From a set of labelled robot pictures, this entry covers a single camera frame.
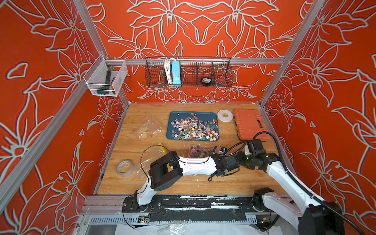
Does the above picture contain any candy ziploc bag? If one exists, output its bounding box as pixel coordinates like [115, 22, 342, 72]
[188, 145, 210, 158]
[135, 143, 169, 178]
[132, 117, 164, 140]

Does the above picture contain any dark teal tray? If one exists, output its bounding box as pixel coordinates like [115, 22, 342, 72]
[166, 111, 220, 142]

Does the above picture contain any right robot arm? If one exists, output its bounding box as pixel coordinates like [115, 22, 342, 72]
[237, 139, 345, 235]

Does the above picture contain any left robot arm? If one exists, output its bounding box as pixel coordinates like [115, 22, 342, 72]
[134, 142, 246, 206]

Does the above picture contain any orange tool case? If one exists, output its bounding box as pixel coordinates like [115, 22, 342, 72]
[233, 109, 267, 141]

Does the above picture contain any white tape roll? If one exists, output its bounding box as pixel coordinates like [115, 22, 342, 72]
[217, 110, 234, 123]

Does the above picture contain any poured candy pile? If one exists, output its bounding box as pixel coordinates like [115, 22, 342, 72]
[170, 112, 220, 141]

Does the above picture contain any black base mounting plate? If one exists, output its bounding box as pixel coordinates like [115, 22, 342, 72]
[122, 194, 276, 224]

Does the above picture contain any clear tape roll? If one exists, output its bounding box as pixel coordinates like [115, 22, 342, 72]
[116, 159, 134, 178]

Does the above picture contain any light blue box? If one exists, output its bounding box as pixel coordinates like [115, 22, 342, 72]
[171, 61, 181, 87]

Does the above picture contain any green black tool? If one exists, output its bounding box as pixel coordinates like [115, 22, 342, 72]
[97, 70, 112, 95]

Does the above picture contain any clear plastic bin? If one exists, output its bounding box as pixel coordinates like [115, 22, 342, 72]
[84, 54, 128, 97]

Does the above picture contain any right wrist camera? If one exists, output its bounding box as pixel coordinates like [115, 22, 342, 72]
[244, 144, 252, 156]

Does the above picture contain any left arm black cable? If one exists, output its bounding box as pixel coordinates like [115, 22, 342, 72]
[121, 141, 247, 230]

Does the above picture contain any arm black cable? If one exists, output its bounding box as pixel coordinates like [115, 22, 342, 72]
[252, 131, 366, 235]
[121, 141, 247, 230]

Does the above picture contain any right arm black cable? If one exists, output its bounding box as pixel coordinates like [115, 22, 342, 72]
[252, 131, 366, 235]

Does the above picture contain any black wire basket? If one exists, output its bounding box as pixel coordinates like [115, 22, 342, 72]
[145, 56, 234, 88]

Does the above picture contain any white cable bundle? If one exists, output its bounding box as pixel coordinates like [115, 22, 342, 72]
[164, 58, 173, 85]

